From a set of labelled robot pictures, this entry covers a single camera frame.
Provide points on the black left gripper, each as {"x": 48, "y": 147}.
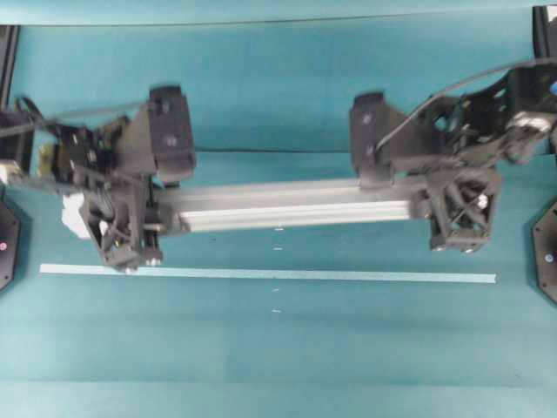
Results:
{"x": 111, "y": 167}

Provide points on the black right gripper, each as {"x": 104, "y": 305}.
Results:
{"x": 454, "y": 143}

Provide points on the silver aluminium extrusion rail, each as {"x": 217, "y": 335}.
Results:
{"x": 284, "y": 204}

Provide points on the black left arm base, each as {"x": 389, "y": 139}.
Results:
{"x": 10, "y": 234}

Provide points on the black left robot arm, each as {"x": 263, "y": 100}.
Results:
{"x": 26, "y": 151}

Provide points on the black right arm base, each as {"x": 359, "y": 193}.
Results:
{"x": 544, "y": 238}

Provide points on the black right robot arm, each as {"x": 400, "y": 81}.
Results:
{"x": 536, "y": 118}

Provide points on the light blue tape strip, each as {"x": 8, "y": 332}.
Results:
{"x": 262, "y": 274}

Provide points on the black right frame post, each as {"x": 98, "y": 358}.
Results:
{"x": 544, "y": 31}

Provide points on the black frame post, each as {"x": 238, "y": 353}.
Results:
{"x": 544, "y": 31}
{"x": 8, "y": 52}

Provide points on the black left frame post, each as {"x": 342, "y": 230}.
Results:
{"x": 8, "y": 52}

